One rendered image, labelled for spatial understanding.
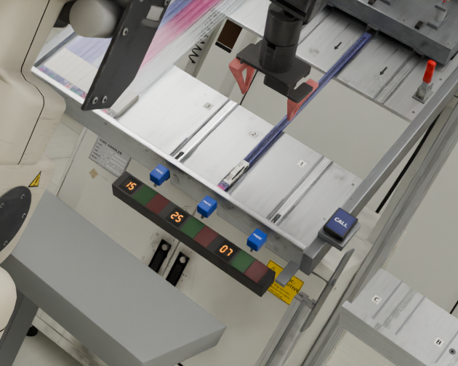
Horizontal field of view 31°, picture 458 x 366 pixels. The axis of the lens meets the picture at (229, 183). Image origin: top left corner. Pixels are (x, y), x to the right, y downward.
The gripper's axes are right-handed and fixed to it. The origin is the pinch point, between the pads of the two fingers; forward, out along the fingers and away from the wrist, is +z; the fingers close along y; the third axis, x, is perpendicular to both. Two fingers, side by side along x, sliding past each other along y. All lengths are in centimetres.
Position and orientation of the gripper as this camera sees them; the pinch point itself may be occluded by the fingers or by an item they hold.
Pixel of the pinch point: (267, 102)
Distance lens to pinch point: 142.8
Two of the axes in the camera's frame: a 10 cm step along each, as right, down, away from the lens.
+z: -1.1, 6.5, 7.5
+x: -5.9, 5.6, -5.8
